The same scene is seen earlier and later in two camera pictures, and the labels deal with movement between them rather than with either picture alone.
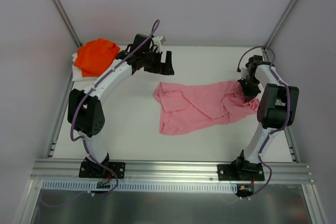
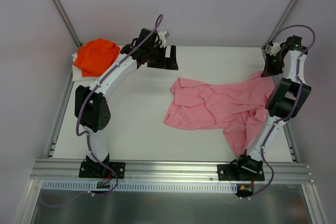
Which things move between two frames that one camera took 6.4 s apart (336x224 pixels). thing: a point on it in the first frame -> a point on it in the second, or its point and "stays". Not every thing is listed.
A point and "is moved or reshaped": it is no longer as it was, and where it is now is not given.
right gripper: x=248 y=87 -> x=272 y=67
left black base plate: x=90 y=169 stays
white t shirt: x=76 y=72 stays
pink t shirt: x=186 y=106 is moved or reshaped
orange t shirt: x=94 y=56 stays
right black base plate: x=241 y=172 stays
